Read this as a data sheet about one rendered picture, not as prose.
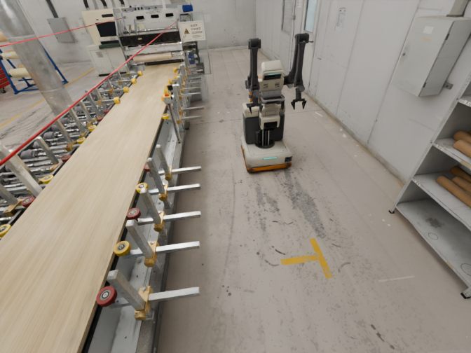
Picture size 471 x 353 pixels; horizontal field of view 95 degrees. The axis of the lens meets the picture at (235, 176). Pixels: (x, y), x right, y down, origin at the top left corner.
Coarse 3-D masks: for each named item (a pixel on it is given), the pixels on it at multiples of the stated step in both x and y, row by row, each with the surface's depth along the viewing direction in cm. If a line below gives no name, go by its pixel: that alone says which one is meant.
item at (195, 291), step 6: (192, 288) 107; (198, 288) 107; (150, 294) 106; (156, 294) 106; (162, 294) 106; (168, 294) 106; (174, 294) 106; (180, 294) 105; (186, 294) 105; (192, 294) 106; (198, 294) 106; (120, 300) 105; (126, 300) 105; (150, 300) 105; (156, 300) 106; (162, 300) 106; (114, 306) 104; (120, 306) 105
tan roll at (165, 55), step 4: (136, 56) 451; (140, 56) 451; (144, 56) 451; (148, 56) 451; (152, 56) 452; (156, 56) 452; (160, 56) 453; (164, 56) 454; (168, 56) 454; (172, 56) 460; (136, 60) 453; (140, 60) 454; (144, 60) 455; (148, 60) 456; (152, 60) 458
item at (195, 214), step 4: (192, 212) 145; (196, 212) 145; (164, 216) 144; (168, 216) 144; (172, 216) 144; (176, 216) 144; (180, 216) 143; (184, 216) 144; (188, 216) 144; (192, 216) 144; (196, 216) 145; (200, 216) 145; (140, 220) 143; (144, 220) 143; (148, 220) 143; (152, 220) 143; (164, 220) 143; (168, 220) 144; (172, 220) 144; (176, 220) 145; (140, 224) 143; (144, 224) 144
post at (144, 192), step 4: (144, 188) 122; (140, 192) 121; (144, 192) 121; (148, 192) 124; (144, 196) 123; (148, 196) 124; (144, 200) 125; (148, 200) 125; (152, 200) 130; (148, 204) 127; (152, 204) 129; (148, 208) 129; (152, 208) 129; (152, 212) 132; (156, 212) 134; (152, 216) 134; (156, 216) 134; (156, 220) 136; (160, 220) 139; (164, 228) 145; (160, 232) 144; (164, 232) 145
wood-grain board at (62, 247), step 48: (144, 96) 312; (96, 144) 211; (144, 144) 204; (48, 192) 160; (96, 192) 156; (0, 240) 128; (48, 240) 126; (96, 240) 124; (0, 288) 106; (48, 288) 104; (96, 288) 102; (0, 336) 90; (48, 336) 88
